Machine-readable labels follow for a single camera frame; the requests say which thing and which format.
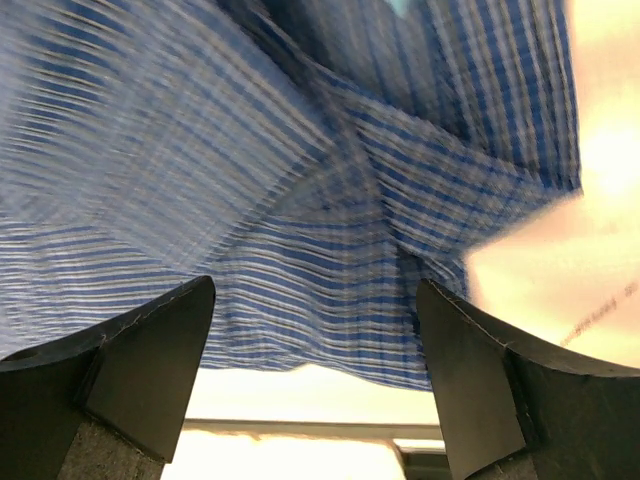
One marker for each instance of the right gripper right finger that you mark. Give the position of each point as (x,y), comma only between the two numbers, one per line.
(514,406)

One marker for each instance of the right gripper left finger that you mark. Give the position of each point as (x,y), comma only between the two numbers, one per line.
(109,401)

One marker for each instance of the blue checked long sleeve shirt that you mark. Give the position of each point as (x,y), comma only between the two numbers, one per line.
(317,159)

